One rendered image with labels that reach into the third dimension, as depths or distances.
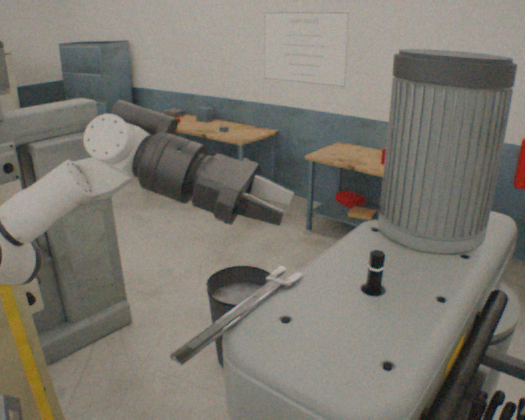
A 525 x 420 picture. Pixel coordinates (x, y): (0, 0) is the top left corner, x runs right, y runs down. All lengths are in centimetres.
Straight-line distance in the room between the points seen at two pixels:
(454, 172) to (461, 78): 15
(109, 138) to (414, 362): 48
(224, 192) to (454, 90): 37
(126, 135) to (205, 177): 12
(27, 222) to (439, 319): 59
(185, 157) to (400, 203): 37
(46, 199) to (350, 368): 47
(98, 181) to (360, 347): 45
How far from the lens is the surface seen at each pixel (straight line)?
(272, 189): 64
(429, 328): 61
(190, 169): 61
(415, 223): 77
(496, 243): 120
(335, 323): 59
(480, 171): 76
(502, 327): 124
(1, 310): 232
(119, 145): 62
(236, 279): 322
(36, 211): 70
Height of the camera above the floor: 225
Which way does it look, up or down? 24 degrees down
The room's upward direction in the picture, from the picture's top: straight up
